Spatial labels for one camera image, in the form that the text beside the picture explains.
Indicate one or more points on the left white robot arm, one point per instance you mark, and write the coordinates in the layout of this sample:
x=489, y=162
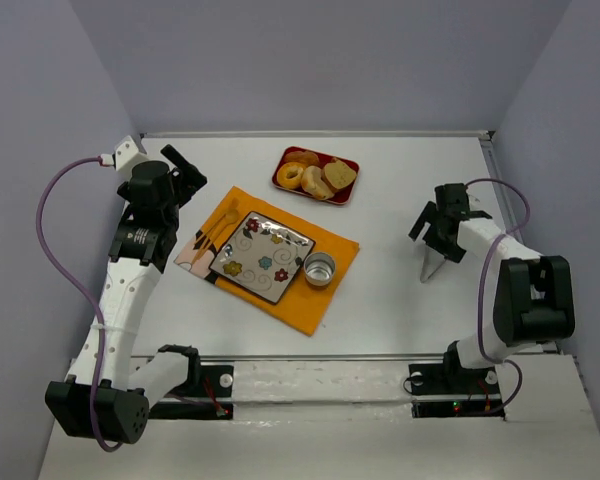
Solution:
x=100, y=397

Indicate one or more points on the brown croissant bread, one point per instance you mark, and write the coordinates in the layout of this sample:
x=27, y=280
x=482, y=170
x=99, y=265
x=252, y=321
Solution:
x=304, y=157

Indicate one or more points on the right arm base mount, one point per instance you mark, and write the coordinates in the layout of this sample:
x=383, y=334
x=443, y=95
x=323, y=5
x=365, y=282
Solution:
x=436, y=394

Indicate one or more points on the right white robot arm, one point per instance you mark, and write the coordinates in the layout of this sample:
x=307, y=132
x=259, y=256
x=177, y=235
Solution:
x=533, y=300

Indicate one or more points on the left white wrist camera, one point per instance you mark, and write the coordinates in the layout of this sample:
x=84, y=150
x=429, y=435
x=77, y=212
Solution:
x=127, y=155

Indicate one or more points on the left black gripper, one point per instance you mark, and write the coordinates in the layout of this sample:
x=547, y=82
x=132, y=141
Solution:
x=181, y=176

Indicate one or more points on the sliced toast bread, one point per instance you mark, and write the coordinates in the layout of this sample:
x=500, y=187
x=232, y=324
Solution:
x=338, y=175

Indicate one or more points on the small metal cup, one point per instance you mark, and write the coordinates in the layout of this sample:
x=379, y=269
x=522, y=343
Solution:
x=319, y=269

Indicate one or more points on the orange placemat cloth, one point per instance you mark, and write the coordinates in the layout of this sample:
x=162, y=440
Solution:
x=302, y=306

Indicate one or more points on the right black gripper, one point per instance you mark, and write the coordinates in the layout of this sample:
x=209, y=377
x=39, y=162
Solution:
x=441, y=240

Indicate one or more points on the round bagel bread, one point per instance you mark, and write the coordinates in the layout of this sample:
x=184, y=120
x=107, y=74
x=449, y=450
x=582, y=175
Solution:
x=313, y=184

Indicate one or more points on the yellow ring donut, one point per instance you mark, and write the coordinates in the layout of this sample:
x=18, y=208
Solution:
x=289, y=175

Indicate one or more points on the square floral ceramic plate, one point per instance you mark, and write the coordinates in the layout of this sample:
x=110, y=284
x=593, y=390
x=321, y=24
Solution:
x=262, y=256

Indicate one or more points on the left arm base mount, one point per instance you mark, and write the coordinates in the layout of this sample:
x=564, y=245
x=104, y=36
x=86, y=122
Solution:
x=209, y=400

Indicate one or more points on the wooden fork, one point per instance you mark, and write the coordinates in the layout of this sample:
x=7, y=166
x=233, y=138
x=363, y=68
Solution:
x=227, y=218

